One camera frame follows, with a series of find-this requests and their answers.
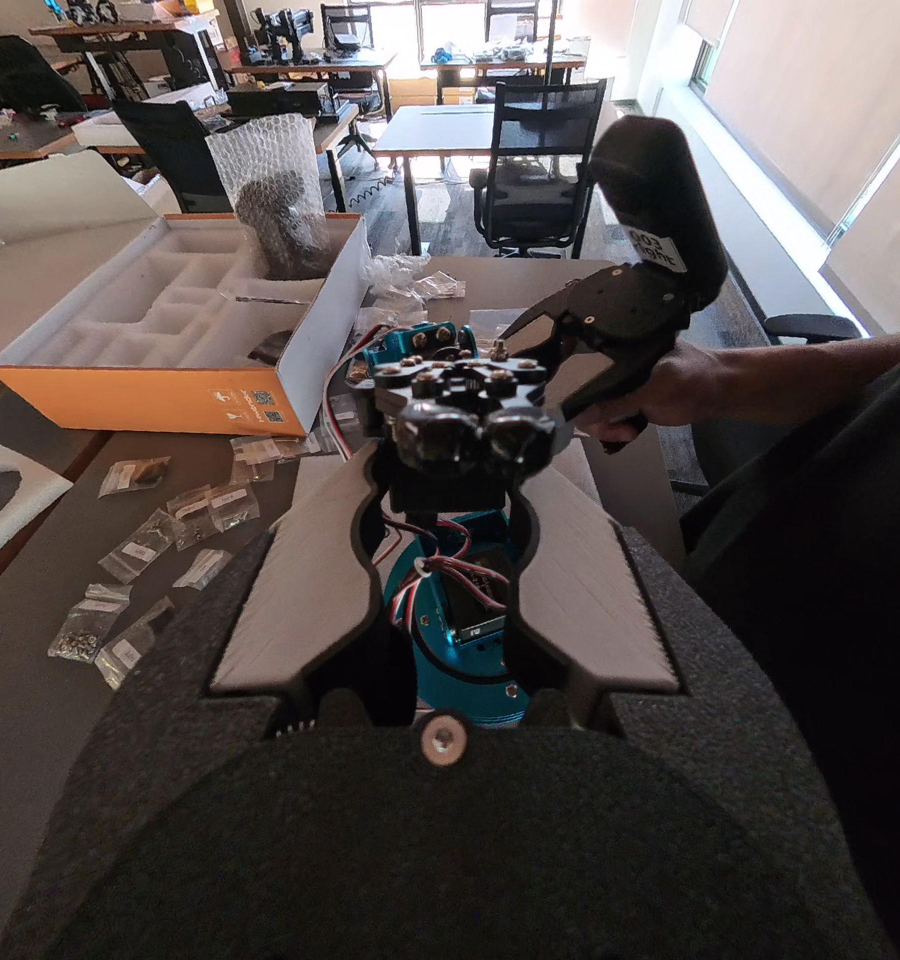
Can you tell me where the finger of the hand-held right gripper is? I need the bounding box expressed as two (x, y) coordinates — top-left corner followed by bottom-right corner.
(501, 267), (634, 364)
(537, 323), (664, 427)

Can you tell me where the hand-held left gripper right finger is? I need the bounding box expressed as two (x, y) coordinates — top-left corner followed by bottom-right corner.
(507, 458), (682, 700)

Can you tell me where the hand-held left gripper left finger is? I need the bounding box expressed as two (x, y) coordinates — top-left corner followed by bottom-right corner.
(210, 447), (388, 700)

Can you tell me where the blue toy robot arm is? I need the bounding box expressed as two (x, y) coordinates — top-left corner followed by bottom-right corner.
(327, 317), (538, 732)

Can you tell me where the red white black servo cable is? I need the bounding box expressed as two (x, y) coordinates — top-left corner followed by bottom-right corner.
(321, 323), (514, 631)

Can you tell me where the person's right forearm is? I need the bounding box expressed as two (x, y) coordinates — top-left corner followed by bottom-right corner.
(717, 324), (900, 432)

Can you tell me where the dark grey desk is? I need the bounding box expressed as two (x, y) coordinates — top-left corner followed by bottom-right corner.
(0, 252), (691, 960)

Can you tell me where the cluttered wooden desk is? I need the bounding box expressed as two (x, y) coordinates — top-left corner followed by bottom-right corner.
(27, 8), (226, 94)

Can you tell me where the person's right hand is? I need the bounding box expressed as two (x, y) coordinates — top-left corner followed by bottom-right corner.
(575, 339), (739, 451)

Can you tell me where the white foam sheet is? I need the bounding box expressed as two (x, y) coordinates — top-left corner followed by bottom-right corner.
(263, 443), (604, 534)

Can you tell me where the black mesh office chair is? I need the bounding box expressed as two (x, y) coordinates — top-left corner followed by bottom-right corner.
(468, 77), (610, 261)

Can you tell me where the pile of small parts bags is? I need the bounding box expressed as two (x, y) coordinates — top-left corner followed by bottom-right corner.
(47, 432), (328, 694)

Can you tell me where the small clear parts bag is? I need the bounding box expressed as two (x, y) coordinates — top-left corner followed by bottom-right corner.
(363, 252), (469, 304)

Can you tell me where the beige roller blind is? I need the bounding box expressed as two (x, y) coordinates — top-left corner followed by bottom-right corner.
(702, 0), (900, 294)

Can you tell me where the grey office table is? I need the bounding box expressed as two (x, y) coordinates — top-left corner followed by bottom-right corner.
(372, 101), (499, 259)

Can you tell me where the bubble wrap bag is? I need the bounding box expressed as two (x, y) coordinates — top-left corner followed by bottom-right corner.
(206, 111), (337, 283)

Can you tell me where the white parts box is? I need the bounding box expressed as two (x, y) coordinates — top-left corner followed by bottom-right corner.
(0, 212), (374, 439)

